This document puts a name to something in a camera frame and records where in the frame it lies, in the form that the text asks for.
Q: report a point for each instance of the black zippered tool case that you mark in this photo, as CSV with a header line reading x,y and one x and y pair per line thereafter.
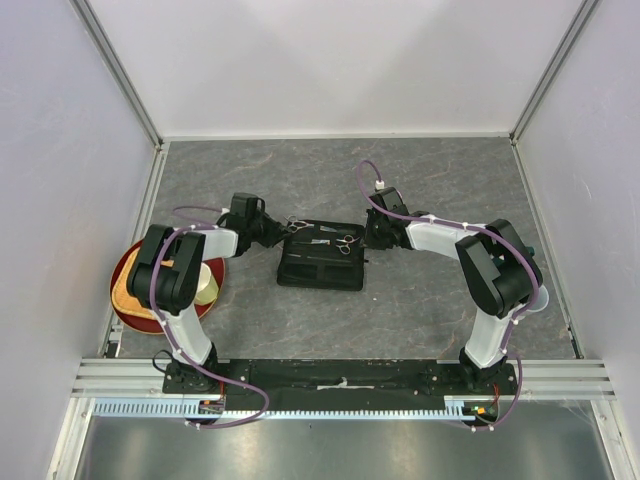
x,y
322,267

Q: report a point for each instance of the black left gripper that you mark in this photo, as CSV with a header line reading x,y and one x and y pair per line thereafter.
x,y
277,231

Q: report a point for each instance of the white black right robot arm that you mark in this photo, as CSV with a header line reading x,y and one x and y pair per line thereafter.
x,y
501,274

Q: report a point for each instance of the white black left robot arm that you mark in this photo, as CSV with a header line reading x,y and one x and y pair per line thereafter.
x,y
165,275

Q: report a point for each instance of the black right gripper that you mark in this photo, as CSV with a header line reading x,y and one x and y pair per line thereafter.
x,y
370,242

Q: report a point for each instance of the slotted cable duct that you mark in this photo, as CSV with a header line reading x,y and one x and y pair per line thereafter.
x,y
198,410

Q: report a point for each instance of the clear plastic cup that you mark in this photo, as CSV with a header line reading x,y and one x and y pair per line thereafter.
x,y
541,301

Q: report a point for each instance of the woven bamboo mat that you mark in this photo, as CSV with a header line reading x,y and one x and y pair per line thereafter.
x,y
122,301

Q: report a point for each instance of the silver scissors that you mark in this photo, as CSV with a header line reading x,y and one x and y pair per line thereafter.
x,y
343,244
294,225

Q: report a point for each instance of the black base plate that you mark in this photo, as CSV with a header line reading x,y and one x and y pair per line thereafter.
x,y
343,384

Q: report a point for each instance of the round red tray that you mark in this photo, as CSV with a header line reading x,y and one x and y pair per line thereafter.
x,y
152,327

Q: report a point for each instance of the cream yellow cup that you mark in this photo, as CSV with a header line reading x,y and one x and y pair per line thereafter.
x,y
207,290

